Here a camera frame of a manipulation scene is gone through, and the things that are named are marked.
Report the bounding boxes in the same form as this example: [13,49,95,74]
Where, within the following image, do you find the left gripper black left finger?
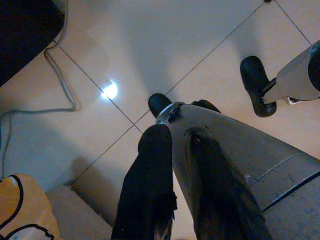
[111,124,179,240]

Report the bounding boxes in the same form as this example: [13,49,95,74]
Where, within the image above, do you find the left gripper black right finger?
[184,126,273,240]

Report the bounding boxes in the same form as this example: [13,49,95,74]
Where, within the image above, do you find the yellow cartoon print blanket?
[0,173,61,240]

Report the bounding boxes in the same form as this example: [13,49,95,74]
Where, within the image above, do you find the silver robot left leg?
[154,99,320,240]

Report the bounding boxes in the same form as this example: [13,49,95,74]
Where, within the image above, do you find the silver robot leg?
[262,39,320,106]
[154,99,320,240]

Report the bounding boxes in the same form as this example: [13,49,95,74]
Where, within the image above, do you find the black robot left foot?
[148,93,222,119]

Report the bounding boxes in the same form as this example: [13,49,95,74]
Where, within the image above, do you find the black robot foot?
[148,93,222,119]
[239,55,278,119]

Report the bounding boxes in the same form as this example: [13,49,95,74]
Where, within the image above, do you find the black robot right foot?
[239,55,278,119]

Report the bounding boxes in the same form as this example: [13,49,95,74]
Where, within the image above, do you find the silver robot right leg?
[262,39,320,106]

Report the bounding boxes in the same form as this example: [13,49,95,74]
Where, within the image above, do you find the black bulky object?
[0,0,66,88]

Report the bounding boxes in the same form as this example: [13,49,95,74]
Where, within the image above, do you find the grey floor cable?
[0,0,78,181]

